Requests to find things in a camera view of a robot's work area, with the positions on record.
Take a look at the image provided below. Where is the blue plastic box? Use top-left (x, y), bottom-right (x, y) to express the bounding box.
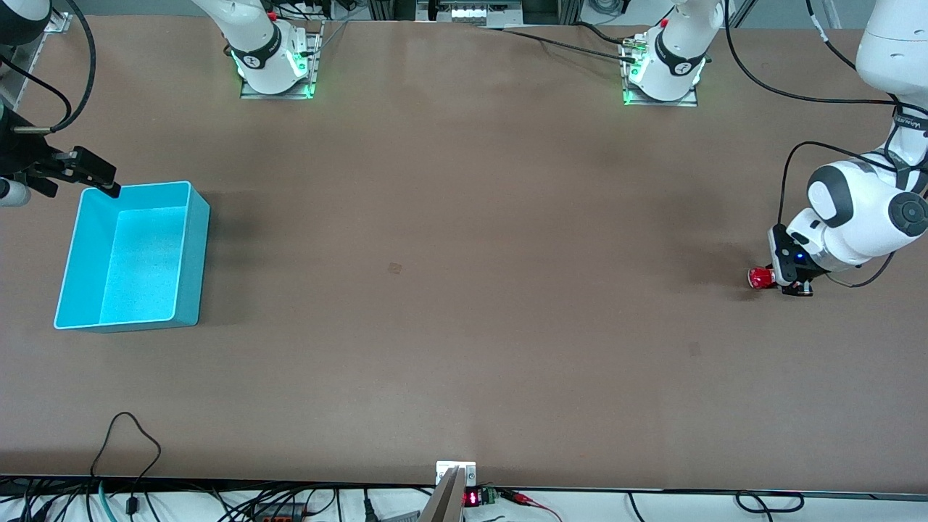
top-left (54, 181), bottom-right (211, 334)

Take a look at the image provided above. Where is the black power strip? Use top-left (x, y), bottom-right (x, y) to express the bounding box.
top-left (250, 502), bottom-right (310, 522)

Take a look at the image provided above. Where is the white lit device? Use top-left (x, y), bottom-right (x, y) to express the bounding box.
top-left (449, 2), bottom-right (525, 25)

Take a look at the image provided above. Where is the white mounting plate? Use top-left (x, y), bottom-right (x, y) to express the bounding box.
top-left (436, 461), bottom-right (477, 486)

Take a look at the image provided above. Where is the grey aluminium bar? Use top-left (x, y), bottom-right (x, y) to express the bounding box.
top-left (418, 466), bottom-right (465, 522)

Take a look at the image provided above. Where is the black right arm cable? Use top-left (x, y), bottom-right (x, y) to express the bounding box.
top-left (0, 0), bottom-right (96, 133)

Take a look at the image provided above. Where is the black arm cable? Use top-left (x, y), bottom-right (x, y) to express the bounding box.
top-left (0, 0), bottom-right (96, 133)
top-left (724, 0), bottom-right (928, 289)

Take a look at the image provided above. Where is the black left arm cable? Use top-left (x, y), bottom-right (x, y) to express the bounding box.
top-left (724, 0), bottom-right (928, 289)

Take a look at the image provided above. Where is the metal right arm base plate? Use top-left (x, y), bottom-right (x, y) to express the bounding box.
top-left (240, 21), bottom-right (324, 101)

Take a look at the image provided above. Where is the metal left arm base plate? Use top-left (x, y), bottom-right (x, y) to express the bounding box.
top-left (622, 33), bottom-right (699, 108)

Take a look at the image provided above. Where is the black coiled cable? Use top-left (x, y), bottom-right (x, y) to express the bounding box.
top-left (735, 491), bottom-right (806, 515)

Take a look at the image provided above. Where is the thin black looped cable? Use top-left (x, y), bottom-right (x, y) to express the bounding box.
top-left (90, 411), bottom-right (162, 515)

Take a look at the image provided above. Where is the short black table cable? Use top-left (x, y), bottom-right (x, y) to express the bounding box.
top-left (576, 21), bottom-right (633, 46)

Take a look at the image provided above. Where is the long black table cable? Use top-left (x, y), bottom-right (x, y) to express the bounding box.
top-left (471, 25), bottom-right (639, 63)

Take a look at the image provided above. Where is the red clip lead cable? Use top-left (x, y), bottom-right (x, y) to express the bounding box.
top-left (499, 489), bottom-right (563, 522)

